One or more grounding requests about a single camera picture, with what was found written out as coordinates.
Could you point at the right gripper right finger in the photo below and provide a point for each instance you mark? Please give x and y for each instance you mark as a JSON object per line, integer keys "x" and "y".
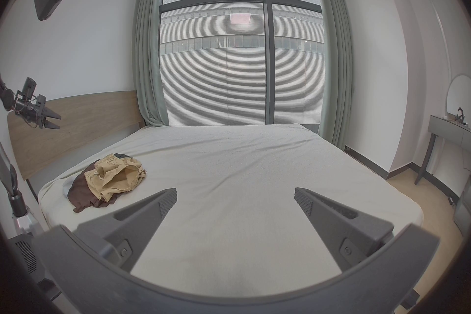
{"x": 331, "y": 231}

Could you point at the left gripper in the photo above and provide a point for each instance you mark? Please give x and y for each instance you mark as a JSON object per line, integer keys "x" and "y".
{"x": 31, "y": 108}

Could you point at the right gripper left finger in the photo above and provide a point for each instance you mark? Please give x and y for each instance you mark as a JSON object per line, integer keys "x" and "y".
{"x": 143, "y": 231}

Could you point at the tan shorts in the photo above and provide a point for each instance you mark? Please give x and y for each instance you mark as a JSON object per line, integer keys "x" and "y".
{"x": 117, "y": 176}

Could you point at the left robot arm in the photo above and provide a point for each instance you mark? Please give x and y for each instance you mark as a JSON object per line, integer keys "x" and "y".
{"x": 5, "y": 95}

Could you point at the bed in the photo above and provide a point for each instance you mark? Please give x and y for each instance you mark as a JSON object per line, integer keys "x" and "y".
{"x": 239, "y": 165}

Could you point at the white garment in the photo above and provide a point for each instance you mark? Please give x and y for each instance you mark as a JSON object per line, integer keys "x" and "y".
{"x": 68, "y": 189}

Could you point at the brown shorts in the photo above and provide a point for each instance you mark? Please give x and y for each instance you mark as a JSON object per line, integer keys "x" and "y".
{"x": 79, "y": 194}

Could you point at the black garment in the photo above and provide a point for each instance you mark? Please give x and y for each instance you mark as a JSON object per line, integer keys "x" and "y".
{"x": 120, "y": 156}

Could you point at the grey dressing table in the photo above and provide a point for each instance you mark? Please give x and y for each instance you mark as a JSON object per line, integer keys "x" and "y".
{"x": 445, "y": 130}

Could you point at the window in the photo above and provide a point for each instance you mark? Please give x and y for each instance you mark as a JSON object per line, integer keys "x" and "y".
{"x": 220, "y": 84}

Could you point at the round mirror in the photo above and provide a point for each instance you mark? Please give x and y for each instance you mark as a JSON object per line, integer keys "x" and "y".
{"x": 460, "y": 95}

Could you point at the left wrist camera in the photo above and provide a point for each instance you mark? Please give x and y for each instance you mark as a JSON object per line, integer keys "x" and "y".
{"x": 28, "y": 88}

